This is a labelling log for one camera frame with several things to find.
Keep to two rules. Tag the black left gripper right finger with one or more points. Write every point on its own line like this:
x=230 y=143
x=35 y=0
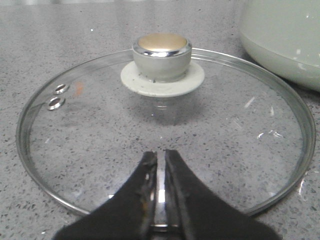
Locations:
x=199 y=213

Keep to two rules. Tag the glass pot lid with knob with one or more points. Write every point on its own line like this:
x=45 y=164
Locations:
x=242 y=130

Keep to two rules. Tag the pale green electric cooking pot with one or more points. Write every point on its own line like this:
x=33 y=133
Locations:
x=284 y=37

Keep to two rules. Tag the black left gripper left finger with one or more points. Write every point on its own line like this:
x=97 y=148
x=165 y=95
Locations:
x=128 y=215

